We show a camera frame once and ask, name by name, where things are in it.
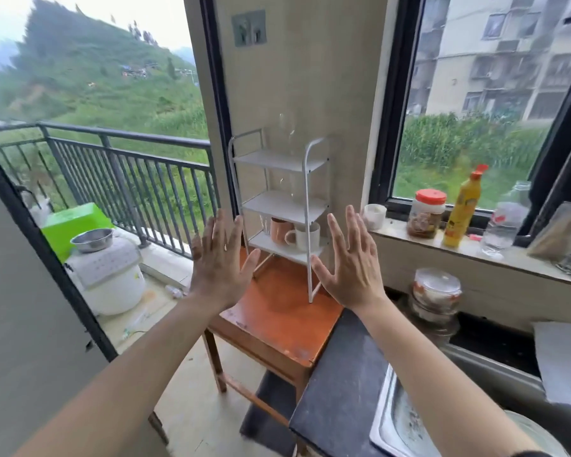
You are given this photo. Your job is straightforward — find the person's left hand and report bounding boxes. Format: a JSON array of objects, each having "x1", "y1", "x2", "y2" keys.
[{"x1": 189, "y1": 209, "x2": 261, "y2": 313}]

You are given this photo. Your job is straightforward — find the person's right hand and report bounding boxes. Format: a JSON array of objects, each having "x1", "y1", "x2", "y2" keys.
[{"x1": 310, "y1": 205, "x2": 389, "y2": 314}]

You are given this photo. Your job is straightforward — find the person's right forearm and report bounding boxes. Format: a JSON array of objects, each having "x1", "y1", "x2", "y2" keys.
[{"x1": 350, "y1": 297, "x2": 550, "y2": 457}]

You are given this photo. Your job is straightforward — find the person's left forearm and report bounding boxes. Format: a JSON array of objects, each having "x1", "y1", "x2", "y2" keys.
[{"x1": 13, "y1": 294, "x2": 220, "y2": 457}]

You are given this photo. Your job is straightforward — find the small white cup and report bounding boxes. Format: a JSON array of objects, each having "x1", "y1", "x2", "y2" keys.
[{"x1": 363, "y1": 203, "x2": 387, "y2": 231}]

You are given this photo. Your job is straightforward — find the white ceramic mug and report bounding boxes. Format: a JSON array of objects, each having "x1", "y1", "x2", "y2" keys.
[{"x1": 285, "y1": 222, "x2": 321, "y2": 253}]

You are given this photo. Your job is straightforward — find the pink ceramic mug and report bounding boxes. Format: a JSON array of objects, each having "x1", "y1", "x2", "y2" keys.
[{"x1": 270, "y1": 217, "x2": 294, "y2": 245}]

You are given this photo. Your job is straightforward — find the brown wooden table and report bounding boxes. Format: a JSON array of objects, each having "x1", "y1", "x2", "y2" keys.
[{"x1": 201, "y1": 247, "x2": 345, "y2": 426}]

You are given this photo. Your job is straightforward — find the white three-tier metal rack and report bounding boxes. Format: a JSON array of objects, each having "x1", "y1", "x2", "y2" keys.
[{"x1": 227, "y1": 128, "x2": 334, "y2": 303}]

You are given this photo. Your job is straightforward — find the lidded patterned bowl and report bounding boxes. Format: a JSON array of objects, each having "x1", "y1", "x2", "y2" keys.
[{"x1": 408, "y1": 267, "x2": 463, "y2": 329}]

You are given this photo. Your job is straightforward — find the red-lidded plastic jar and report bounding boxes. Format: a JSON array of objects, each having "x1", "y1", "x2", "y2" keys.
[{"x1": 406, "y1": 189, "x2": 448, "y2": 240}]

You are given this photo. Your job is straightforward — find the white rice cooker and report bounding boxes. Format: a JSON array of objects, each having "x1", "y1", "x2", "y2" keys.
[{"x1": 65, "y1": 237, "x2": 147, "y2": 316}]

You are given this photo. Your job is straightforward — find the dark metal balcony railing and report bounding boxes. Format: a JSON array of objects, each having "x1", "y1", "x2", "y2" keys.
[{"x1": 0, "y1": 121, "x2": 221, "y2": 260}]

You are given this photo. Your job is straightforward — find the yellow bottle with red cap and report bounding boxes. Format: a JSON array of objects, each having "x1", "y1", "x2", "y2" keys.
[{"x1": 442, "y1": 163, "x2": 490, "y2": 249}]

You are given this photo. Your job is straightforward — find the stainless steel bowl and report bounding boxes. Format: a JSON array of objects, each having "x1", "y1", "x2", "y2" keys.
[{"x1": 70, "y1": 228, "x2": 115, "y2": 254}]

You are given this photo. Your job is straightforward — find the dark stone countertop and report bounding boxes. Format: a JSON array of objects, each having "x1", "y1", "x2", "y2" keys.
[{"x1": 288, "y1": 308, "x2": 396, "y2": 457}]

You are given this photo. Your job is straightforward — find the green plastic box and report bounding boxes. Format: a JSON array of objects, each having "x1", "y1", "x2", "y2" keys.
[{"x1": 41, "y1": 202, "x2": 116, "y2": 263}]

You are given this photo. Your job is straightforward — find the clear plastic bottle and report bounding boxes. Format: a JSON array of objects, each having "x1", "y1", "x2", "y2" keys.
[{"x1": 480, "y1": 180, "x2": 533, "y2": 258}]

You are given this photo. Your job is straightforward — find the stainless steel sink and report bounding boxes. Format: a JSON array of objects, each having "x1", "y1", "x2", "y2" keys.
[{"x1": 369, "y1": 345, "x2": 571, "y2": 457}]

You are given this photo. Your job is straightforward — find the white plastic jug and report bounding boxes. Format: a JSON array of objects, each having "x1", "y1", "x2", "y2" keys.
[{"x1": 15, "y1": 185, "x2": 54, "y2": 229}]

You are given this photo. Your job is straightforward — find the grey door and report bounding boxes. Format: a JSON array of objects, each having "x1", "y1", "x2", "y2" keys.
[{"x1": 0, "y1": 135, "x2": 169, "y2": 457}]

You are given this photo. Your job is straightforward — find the clear plastic bag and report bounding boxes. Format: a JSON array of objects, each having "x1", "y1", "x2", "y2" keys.
[{"x1": 526, "y1": 201, "x2": 571, "y2": 263}]

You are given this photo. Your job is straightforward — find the white cutting board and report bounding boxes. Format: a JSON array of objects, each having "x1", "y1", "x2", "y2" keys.
[{"x1": 533, "y1": 321, "x2": 571, "y2": 411}]

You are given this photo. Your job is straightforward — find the grey apartment building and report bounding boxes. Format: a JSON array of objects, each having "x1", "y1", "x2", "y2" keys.
[{"x1": 407, "y1": 0, "x2": 571, "y2": 122}]

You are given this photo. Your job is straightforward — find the white plate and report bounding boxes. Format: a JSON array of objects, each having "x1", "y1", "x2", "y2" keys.
[{"x1": 504, "y1": 410, "x2": 571, "y2": 457}]

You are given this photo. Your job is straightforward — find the black window frame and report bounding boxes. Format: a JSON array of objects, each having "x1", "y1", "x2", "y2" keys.
[{"x1": 368, "y1": 0, "x2": 571, "y2": 248}]

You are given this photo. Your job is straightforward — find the grey wall socket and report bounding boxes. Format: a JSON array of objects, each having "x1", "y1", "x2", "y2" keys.
[{"x1": 231, "y1": 9, "x2": 268, "y2": 48}]

